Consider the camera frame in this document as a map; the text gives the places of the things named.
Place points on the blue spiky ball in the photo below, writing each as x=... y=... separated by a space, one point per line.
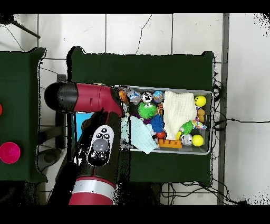
x=157 y=123

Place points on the small red ball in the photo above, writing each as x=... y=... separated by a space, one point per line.
x=160 y=135

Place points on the green fuzzy toy with eyes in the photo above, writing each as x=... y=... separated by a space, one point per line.
x=147 y=111

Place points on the silver can with open top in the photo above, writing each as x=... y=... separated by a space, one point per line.
x=147 y=97

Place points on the orange plush toy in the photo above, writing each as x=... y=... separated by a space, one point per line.
x=201 y=114

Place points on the side table with green cloth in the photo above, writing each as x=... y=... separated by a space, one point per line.
x=21 y=105

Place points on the clear mesh bin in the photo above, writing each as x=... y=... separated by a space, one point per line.
x=206 y=148

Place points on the crushed clear plastic bottle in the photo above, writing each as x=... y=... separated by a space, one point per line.
x=134 y=95

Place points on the cream yellow cloth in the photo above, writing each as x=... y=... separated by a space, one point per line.
x=177 y=114

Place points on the globe print ball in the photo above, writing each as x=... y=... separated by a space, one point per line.
x=158 y=96

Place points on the pink disc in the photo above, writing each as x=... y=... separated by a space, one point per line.
x=9 y=153

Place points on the black tripod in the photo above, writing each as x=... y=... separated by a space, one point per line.
x=6 y=19

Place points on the mint green cloth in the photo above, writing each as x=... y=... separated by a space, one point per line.
x=141 y=135

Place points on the small orange basketball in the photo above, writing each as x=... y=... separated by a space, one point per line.
x=123 y=94

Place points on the red disc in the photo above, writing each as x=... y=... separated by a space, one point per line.
x=1 y=109

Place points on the plain yellow ball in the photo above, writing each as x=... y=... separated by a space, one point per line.
x=198 y=140

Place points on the orange toy brick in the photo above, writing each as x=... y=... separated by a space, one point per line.
x=170 y=144

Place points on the wooden box with three holes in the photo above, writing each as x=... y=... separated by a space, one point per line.
x=80 y=124

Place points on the yellow smiley ball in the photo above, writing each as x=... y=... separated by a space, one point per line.
x=200 y=101

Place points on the green spiky ball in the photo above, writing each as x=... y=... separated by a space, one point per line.
x=187 y=127

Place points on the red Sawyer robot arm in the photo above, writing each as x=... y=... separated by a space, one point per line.
x=97 y=97

